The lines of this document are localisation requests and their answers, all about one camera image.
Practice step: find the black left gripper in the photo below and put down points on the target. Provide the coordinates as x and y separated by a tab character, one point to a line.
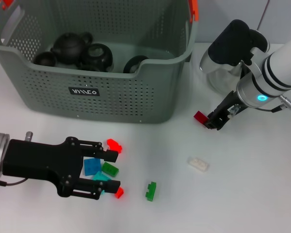
38	160

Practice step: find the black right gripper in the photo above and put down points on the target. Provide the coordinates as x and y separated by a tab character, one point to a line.
229	106

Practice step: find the dark red building brick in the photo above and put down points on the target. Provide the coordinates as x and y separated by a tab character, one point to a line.
200	117

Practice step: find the small bright red brick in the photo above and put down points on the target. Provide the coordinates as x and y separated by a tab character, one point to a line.
120	193

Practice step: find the green notched building brick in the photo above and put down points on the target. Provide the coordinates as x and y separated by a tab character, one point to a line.
150	193

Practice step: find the clear white building brick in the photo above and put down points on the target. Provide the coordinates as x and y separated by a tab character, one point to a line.
198	164

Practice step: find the glass teacup with black holder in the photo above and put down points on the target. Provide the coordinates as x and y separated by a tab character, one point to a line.
133	64
97	55
87	67

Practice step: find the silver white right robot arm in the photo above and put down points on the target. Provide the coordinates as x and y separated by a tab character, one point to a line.
276	68

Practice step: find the grey-green perforated storage bin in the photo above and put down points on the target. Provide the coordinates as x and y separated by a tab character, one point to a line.
111	102

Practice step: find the small black clay teacup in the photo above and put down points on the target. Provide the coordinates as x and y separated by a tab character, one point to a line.
44	58

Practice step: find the green rectangular building brick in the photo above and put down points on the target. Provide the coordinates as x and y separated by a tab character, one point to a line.
110	170

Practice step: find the teal square flat plate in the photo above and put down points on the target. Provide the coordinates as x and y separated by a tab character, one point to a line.
100	176

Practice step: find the blue building brick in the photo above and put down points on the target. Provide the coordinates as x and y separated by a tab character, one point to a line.
91	166

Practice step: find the right gripper metal plug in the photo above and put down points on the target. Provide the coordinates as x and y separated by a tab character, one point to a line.
234	110

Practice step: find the gripper metal plug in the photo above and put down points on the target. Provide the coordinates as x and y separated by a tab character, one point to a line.
234	110
28	136

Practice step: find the large bright red brick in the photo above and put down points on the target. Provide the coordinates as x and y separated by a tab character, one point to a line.
112	143

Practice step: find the glass teapot with black lid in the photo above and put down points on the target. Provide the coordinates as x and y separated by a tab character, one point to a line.
218	80

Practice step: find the left gripper metal plug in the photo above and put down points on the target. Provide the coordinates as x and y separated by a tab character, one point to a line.
28	136

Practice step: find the black clay teapot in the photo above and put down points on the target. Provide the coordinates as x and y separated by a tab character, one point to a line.
69	47

